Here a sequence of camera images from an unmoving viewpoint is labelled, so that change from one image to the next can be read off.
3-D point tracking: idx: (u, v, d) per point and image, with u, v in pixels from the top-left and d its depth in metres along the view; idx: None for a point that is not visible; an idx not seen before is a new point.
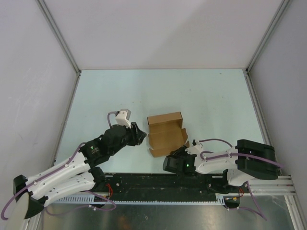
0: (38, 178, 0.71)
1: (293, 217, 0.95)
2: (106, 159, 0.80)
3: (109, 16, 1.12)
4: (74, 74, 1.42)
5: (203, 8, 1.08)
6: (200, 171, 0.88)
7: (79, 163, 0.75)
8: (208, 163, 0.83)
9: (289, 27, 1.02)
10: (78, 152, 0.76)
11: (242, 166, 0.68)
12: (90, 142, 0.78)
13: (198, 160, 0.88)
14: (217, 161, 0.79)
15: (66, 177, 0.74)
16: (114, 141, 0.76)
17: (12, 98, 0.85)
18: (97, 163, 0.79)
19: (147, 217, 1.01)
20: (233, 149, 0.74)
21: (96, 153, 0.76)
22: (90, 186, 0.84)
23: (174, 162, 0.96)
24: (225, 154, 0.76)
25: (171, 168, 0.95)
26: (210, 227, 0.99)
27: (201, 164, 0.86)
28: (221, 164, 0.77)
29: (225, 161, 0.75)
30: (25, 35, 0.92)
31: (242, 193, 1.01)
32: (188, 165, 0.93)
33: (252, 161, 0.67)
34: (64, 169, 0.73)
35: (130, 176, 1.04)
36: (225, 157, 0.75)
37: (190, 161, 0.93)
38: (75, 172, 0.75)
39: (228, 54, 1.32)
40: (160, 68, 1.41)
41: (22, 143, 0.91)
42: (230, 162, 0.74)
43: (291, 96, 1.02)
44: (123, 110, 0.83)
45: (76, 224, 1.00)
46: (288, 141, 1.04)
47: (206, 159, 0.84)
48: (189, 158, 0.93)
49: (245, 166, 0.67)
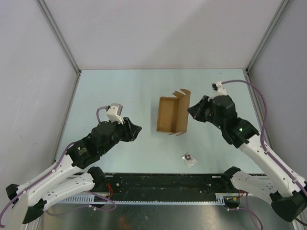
0: (28, 186, 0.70)
1: None
2: (96, 159, 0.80)
3: (108, 16, 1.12)
4: (74, 74, 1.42)
5: (203, 8, 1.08)
6: (243, 146, 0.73)
7: (67, 166, 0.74)
8: (265, 156, 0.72)
9: (289, 26, 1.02)
10: (65, 155, 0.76)
11: (296, 197, 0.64)
12: (78, 142, 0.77)
13: (256, 138, 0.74)
14: (277, 167, 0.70)
15: (57, 181, 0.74)
16: (103, 139, 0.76)
17: (12, 99, 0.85)
18: (87, 164, 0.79)
19: (147, 217, 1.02)
20: (301, 180, 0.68)
21: (84, 154, 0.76)
22: (90, 186, 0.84)
23: (231, 110, 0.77)
24: (291, 175, 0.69)
25: (224, 111, 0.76)
26: (210, 227, 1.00)
27: (255, 148, 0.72)
28: (277, 173, 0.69)
29: (283, 178, 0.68)
30: (25, 35, 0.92)
31: (242, 193, 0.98)
32: (241, 130, 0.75)
33: (303, 204, 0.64)
34: (53, 174, 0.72)
35: (131, 176, 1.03)
36: (286, 176, 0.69)
37: (246, 128, 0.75)
38: (64, 176, 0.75)
39: (229, 54, 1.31)
40: (161, 68, 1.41)
41: (23, 144, 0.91)
42: (288, 184, 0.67)
43: (292, 95, 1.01)
44: (113, 106, 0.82)
45: (76, 224, 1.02)
46: (288, 141, 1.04)
47: (267, 152, 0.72)
48: (247, 124, 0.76)
49: (296, 201, 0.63)
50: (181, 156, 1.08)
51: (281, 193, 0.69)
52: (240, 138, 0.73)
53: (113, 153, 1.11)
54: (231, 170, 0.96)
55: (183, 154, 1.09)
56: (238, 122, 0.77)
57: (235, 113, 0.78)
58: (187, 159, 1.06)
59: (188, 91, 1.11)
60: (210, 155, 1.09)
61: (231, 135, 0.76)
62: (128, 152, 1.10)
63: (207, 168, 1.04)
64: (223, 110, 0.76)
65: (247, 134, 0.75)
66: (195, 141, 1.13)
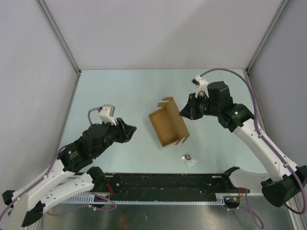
0: (21, 192, 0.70)
1: (293, 216, 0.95)
2: (88, 162, 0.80)
3: (109, 15, 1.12)
4: (74, 74, 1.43)
5: (203, 8, 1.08)
6: (238, 130, 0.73)
7: (59, 171, 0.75)
8: (259, 140, 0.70)
9: (289, 26, 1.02)
10: (57, 160, 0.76)
11: (285, 179, 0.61)
12: (69, 146, 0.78)
13: (251, 122, 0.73)
14: (270, 151, 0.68)
15: (51, 186, 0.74)
16: (94, 143, 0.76)
17: (12, 98, 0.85)
18: (78, 167, 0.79)
19: (147, 217, 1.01)
20: (292, 165, 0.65)
21: (75, 157, 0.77)
22: (90, 186, 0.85)
23: (226, 95, 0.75)
24: (283, 159, 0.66)
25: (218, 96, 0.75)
26: (210, 227, 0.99)
27: (250, 132, 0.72)
28: (268, 157, 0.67)
29: (275, 162, 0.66)
30: (25, 36, 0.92)
31: (242, 193, 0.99)
32: (236, 114, 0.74)
33: (293, 188, 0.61)
34: (45, 180, 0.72)
35: (131, 176, 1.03)
36: (278, 160, 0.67)
37: (241, 111, 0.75)
38: (58, 180, 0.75)
39: (229, 54, 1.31)
40: (161, 67, 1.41)
41: (22, 143, 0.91)
42: (279, 167, 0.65)
43: (292, 94, 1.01)
44: (106, 107, 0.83)
45: (76, 224, 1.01)
46: (288, 140, 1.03)
47: (261, 135, 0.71)
48: (242, 108, 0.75)
49: (285, 183, 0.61)
50: (181, 156, 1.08)
51: (272, 178, 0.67)
52: (235, 121, 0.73)
53: (113, 153, 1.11)
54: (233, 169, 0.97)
55: (183, 154, 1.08)
56: (234, 107, 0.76)
57: (230, 97, 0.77)
58: (187, 159, 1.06)
59: (171, 97, 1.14)
60: (210, 155, 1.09)
61: (227, 119, 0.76)
62: (129, 152, 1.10)
63: (207, 168, 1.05)
64: (218, 95, 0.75)
65: (242, 118, 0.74)
66: (195, 141, 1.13)
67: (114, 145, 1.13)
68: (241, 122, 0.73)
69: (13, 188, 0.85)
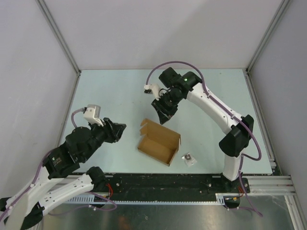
0: (13, 201, 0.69)
1: (293, 216, 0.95)
2: (74, 168, 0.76)
3: (109, 15, 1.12)
4: (74, 74, 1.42)
5: (203, 8, 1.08)
6: (189, 95, 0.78)
7: (45, 179, 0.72)
8: (207, 99, 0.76)
9: (289, 27, 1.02)
10: (42, 167, 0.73)
11: (233, 129, 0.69)
12: (52, 152, 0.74)
13: (200, 86, 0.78)
14: (218, 108, 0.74)
15: (41, 193, 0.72)
16: (77, 147, 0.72)
17: (12, 98, 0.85)
18: (64, 174, 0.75)
19: (147, 217, 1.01)
20: (238, 116, 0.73)
21: (60, 164, 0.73)
22: (89, 187, 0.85)
23: (171, 73, 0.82)
24: (230, 112, 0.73)
25: (166, 76, 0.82)
26: (210, 227, 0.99)
27: (199, 94, 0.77)
28: (218, 113, 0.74)
29: (223, 116, 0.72)
30: (25, 36, 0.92)
31: (242, 193, 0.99)
32: (186, 80, 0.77)
33: (242, 134, 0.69)
34: (32, 189, 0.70)
35: (130, 176, 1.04)
36: (226, 114, 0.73)
37: (189, 77, 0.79)
38: (46, 187, 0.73)
39: (229, 54, 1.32)
40: (161, 68, 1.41)
41: (22, 144, 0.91)
42: (227, 120, 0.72)
43: (291, 95, 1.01)
44: (90, 108, 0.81)
45: (76, 224, 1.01)
46: (288, 141, 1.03)
47: (209, 96, 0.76)
48: (188, 75, 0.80)
49: (234, 132, 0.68)
50: (181, 156, 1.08)
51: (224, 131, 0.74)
52: (185, 86, 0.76)
53: (113, 152, 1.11)
54: None
55: (183, 154, 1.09)
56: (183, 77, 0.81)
57: (178, 74, 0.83)
58: (187, 159, 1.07)
59: (147, 119, 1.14)
60: (209, 155, 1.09)
61: (179, 88, 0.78)
62: (128, 152, 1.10)
63: (207, 168, 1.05)
64: (165, 75, 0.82)
65: (193, 84, 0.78)
66: (195, 140, 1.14)
67: (114, 145, 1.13)
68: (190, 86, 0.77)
69: (13, 189, 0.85)
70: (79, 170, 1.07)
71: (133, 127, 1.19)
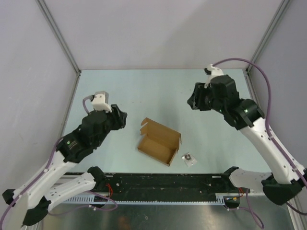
0: (22, 189, 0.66)
1: (293, 216, 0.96)
2: (88, 151, 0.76)
3: (109, 16, 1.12)
4: (74, 74, 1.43)
5: (203, 8, 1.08)
6: (246, 130, 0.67)
7: (59, 163, 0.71)
8: (268, 142, 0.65)
9: (289, 26, 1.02)
10: (55, 152, 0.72)
11: (294, 186, 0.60)
12: (67, 136, 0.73)
13: (261, 122, 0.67)
14: (279, 154, 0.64)
15: (52, 181, 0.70)
16: (95, 130, 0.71)
17: (12, 98, 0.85)
18: (80, 156, 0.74)
19: (147, 217, 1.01)
20: (300, 167, 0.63)
21: (75, 146, 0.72)
22: (92, 184, 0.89)
23: (233, 90, 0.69)
24: (291, 163, 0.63)
25: (224, 91, 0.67)
26: (210, 227, 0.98)
27: (260, 133, 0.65)
28: (278, 161, 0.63)
29: (283, 166, 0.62)
30: (25, 36, 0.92)
31: (242, 193, 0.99)
32: (246, 112, 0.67)
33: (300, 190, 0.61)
34: (45, 174, 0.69)
35: (131, 176, 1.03)
36: (287, 163, 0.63)
37: (250, 109, 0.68)
38: (58, 173, 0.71)
39: (229, 54, 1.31)
40: (161, 67, 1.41)
41: (22, 143, 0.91)
42: (288, 172, 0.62)
43: (292, 94, 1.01)
44: (100, 94, 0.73)
45: (76, 224, 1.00)
46: (288, 140, 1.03)
47: (271, 137, 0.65)
48: (251, 106, 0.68)
49: (294, 189, 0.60)
50: (181, 156, 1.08)
51: (278, 180, 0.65)
52: (244, 120, 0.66)
53: (114, 152, 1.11)
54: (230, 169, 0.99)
55: (183, 154, 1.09)
56: (241, 103, 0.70)
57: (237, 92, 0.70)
58: (187, 159, 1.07)
59: (147, 119, 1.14)
60: (209, 155, 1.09)
61: (235, 117, 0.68)
62: (129, 152, 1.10)
63: (207, 168, 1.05)
64: (224, 91, 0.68)
65: (253, 117, 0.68)
66: (195, 140, 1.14)
67: (114, 145, 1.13)
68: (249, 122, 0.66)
69: (14, 189, 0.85)
70: (79, 170, 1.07)
71: (133, 127, 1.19)
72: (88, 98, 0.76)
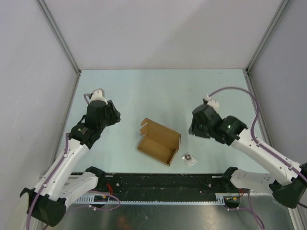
0: (45, 180, 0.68)
1: (292, 216, 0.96)
2: (97, 136, 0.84)
3: (109, 16, 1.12)
4: (74, 74, 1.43)
5: (203, 8, 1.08)
6: (235, 143, 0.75)
7: (76, 147, 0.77)
8: (257, 149, 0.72)
9: (289, 26, 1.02)
10: (69, 140, 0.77)
11: (294, 183, 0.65)
12: (76, 127, 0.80)
13: (245, 132, 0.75)
14: (271, 157, 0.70)
15: (70, 168, 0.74)
16: (99, 113, 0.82)
17: (12, 98, 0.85)
18: (92, 141, 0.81)
19: (147, 217, 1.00)
20: (296, 165, 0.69)
21: (87, 132, 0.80)
22: (95, 180, 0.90)
23: (211, 113, 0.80)
24: (286, 162, 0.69)
25: (204, 117, 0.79)
26: (210, 227, 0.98)
27: (248, 143, 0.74)
28: (272, 164, 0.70)
29: (279, 167, 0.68)
30: (25, 36, 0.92)
31: (242, 193, 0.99)
32: (230, 127, 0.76)
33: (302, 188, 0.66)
34: (66, 160, 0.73)
35: (131, 176, 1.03)
36: (282, 165, 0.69)
37: (231, 124, 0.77)
38: (76, 159, 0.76)
39: (229, 54, 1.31)
40: (161, 67, 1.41)
41: (22, 143, 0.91)
42: (285, 172, 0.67)
43: (292, 94, 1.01)
44: (97, 90, 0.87)
45: (76, 224, 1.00)
46: (289, 140, 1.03)
47: (259, 143, 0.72)
48: (230, 120, 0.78)
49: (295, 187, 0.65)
50: (181, 156, 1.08)
51: (281, 183, 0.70)
52: (229, 136, 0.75)
53: (114, 152, 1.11)
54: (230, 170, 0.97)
55: (183, 154, 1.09)
56: (223, 121, 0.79)
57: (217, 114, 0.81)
58: (187, 159, 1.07)
59: (147, 119, 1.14)
60: (209, 155, 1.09)
61: (222, 135, 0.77)
62: (129, 152, 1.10)
63: (207, 168, 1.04)
64: (204, 116, 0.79)
65: (237, 130, 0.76)
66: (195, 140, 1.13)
67: (114, 145, 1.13)
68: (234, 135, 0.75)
69: (13, 189, 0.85)
70: (79, 170, 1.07)
71: (133, 127, 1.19)
72: (87, 97, 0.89)
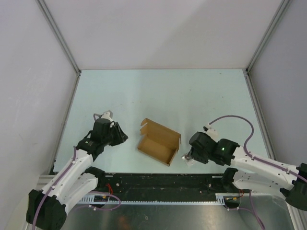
0: (53, 183, 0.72)
1: (293, 216, 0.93)
2: (102, 149, 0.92)
3: (109, 16, 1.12)
4: (74, 74, 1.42)
5: (203, 8, 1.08)
6: (233, 162, 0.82)
7: (83, 156, 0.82)
8: (253, 162, 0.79)
9: (290, 26, 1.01)
10: (77, 151, 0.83)
11: (297, 186, 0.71)
12: (83, 140, 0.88)
13: (241, 149, 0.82)
14: (268, 167, 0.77)
15: (76, 174, 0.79)
16: (104, 129, 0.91)
17: (12, 98, 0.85)
18: (97, 153, 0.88)
19: (147, 217, 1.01)
20: (292, 168, 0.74)
21: (93, 144, 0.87)
22: (95, 182, 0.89)
23: (205, 140, 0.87)
24: (283, 167, 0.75)
25: (200, 145, 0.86)
26: (210, 227, 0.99)
27: (243, 159, 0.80)
28: (271, 173, 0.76)
29: (278, 174, 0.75)
30: (25, 36, 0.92)
31: (242, 193, 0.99)
32: (224, 149, 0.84)
33: None
34: (74, 166, 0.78)
35: (130, 176, 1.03)
36: (280, 171, 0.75)
37: (226, 146, 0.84)
38: (82, 166, 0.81)
39: (229, 54, 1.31)
40: (161, 67, 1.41)
41: (22, 144, 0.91)
42: (285, 177, 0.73)
43: (291, 94, 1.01)
44: (106, 111, 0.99)
45: (77, 224, 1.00)
46: (288, 141, 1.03)
47: (253, 157, 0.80)
48: (224, 142, 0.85)
49: (299, 189, 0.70)
50: (181, 156, 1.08)
51: (287, 189, 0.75)
52: (225, 156, 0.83)
53: (113, 152, 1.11)
54: (230, 171, 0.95)
55: (183, 155, 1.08)
56: (217, 144, 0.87)
57: (210, 140, 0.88)
58: None
59: (146, 119, 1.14)
60: None
61: (219, 158, 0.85)
62: (129, 152, 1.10)
63: (206, 168, 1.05)
64: (199, 144, 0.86)
65: (231, 150, 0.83)
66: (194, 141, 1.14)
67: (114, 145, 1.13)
68: (230, 155, 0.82)
69: (13, 189, 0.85)
70: None
71: (133, 128, 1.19)
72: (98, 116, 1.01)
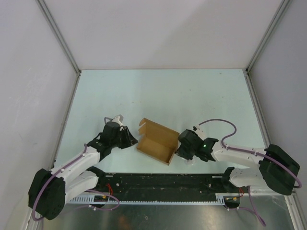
0: (63, 166, 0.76)
1: (293, 216, 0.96)
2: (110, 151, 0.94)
3: (109, 16, 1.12)
4: (74, 74, 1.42)
5: (203, 8, 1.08)
6: (213, 155, 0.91)
7: (93, 151, 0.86)
8: (228, 152, 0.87)
9: (290, 25, 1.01)
10: (88, 147, 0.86)
11: (262, 165, 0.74)
12: (93, 141, 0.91)
13: (218, 144, 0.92)
14: (238, 153, 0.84)
15: (83, 166, 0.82)
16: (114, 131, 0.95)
17: (12, 98, 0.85)
18: (104, 155, 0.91)
19: (147, 217, 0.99)
20: (260, 149, 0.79)
21: (102, 145, 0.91)
22: (93, 184, 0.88)
23: (192, 137, 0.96)
24: (251, 150, 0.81)
25: (187, 142, 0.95)
26: (210, 227, 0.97)
27: (219, 150, 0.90)
28: (242, 157, 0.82)
29: (247, 157, 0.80)
30: (25, 36, 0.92)
31: (242, 193, 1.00)
32: (206, 146, 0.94)
33: (275, 166, 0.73)
34: (83, 158, 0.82)
35: (130, 176, 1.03)
36: (249, 155, 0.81)
37: (208, 143, 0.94)
38: (89, 161, 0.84)
39: (228, 54, 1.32)
40: (161, 67, 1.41)
41: (22, 143, 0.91)
42: (253, 160, 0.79)
43: (291, 94, 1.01)
44: (116, 116, 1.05)
45: (76, 224, 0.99)
46: (288, 141, 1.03)
47: (228, 147, 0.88)
48: (208, 140, 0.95)
49: (264, 167, 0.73)
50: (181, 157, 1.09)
51: None
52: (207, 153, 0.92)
53: (113, 152, 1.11)
54: (228, 171, 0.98)
55: None
56: (203, 142, 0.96)
57: (197, 137, 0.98)
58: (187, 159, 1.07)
59: (144, 119, 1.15)
60: None
61: (204, 155, 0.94)
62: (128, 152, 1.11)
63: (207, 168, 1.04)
64: (187, 142, 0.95)
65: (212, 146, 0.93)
66: None
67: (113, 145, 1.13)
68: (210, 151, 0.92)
69: (13, 189, 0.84)
70: None
71: (133, 127, 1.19)
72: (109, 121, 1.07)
